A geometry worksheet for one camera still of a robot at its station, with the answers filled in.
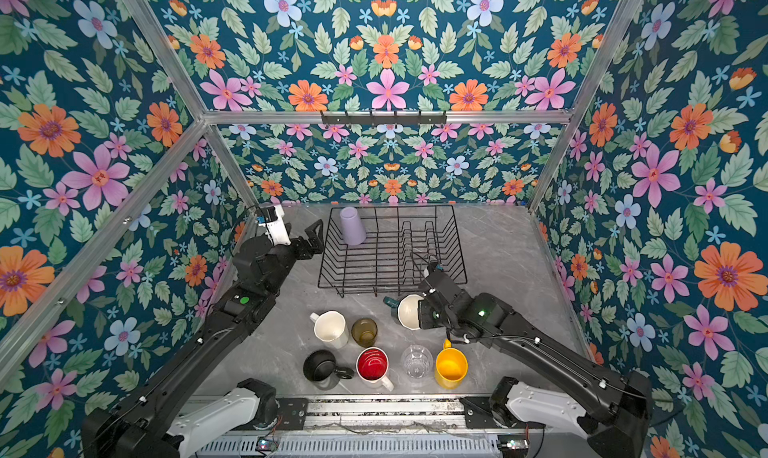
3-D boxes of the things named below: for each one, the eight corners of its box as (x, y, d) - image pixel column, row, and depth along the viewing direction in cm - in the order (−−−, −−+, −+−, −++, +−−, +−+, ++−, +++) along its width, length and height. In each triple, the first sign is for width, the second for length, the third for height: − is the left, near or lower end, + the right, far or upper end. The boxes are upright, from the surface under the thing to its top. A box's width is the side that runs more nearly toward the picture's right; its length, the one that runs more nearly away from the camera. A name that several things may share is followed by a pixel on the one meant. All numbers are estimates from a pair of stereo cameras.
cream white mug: (315, 351, 86) (305, 337, 77) (320, 325, 91) (311, 310, 82) (349, 351, 86) (343, 337, 77) (352, 325, 91) (347, 310, 82)
